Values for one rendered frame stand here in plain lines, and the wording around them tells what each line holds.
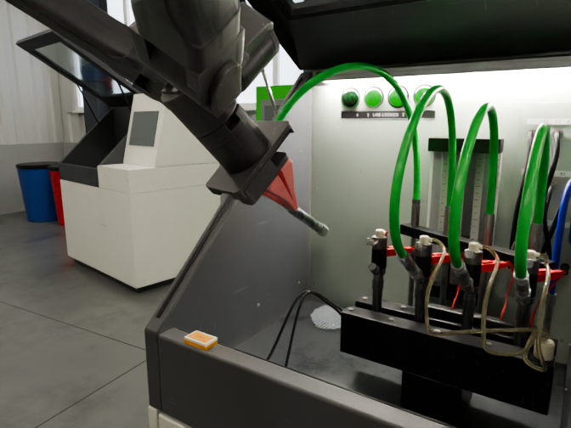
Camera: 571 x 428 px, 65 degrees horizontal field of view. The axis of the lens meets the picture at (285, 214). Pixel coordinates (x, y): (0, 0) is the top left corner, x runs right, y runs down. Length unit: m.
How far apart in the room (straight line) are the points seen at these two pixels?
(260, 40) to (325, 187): 0.76
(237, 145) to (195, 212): 3.38
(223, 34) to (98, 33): 0.40
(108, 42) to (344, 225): 0.72
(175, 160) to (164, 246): 0.70
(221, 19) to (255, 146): 0.17
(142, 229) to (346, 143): 2.62
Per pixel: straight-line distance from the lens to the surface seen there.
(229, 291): 0.98
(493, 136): 0.84
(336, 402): 0.66
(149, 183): 3.56
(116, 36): 0.72
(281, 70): 5.44
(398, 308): 0.88
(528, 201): 0.62
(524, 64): 1.01
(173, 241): 3.75
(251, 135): 0.47
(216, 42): 0.34
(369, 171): 1.12
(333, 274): 1.22
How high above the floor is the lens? 1.32
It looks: 12 degrees down
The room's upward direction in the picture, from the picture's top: straight up
